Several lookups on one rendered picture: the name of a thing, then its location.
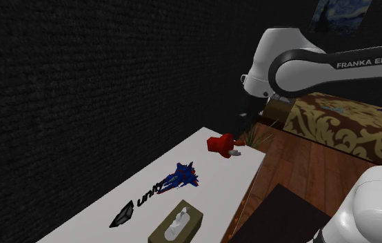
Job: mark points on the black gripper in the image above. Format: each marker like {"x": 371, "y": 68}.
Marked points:
{"x": 255, "y": 107}

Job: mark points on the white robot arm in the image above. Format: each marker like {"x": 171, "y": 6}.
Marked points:
{"x": 312, "y": 77}

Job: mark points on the green spiky plant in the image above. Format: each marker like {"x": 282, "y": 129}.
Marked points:
{"x": 256, "y": 136}

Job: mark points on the red toy with grey tip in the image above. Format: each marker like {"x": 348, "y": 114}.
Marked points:
{"x": 219, "y": 144}

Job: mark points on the bed with brown gold cover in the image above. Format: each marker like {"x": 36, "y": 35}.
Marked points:
{"x": 339, "y": 124}

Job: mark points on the white table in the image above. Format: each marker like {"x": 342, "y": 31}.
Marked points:
{"x": 211, "y": 191}

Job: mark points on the blue and red toy jet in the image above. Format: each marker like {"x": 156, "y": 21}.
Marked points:
{"x": 181, "y": 177}

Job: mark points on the dark robot stand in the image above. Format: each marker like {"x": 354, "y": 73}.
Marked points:
{"x": 278, "y": 218}

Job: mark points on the olive tissue box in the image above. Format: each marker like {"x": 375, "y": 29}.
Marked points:
{"x": 159, "y": 232}

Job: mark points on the blue night sky wall picture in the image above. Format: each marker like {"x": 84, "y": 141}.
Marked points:
{"x": 340, "y": 15}

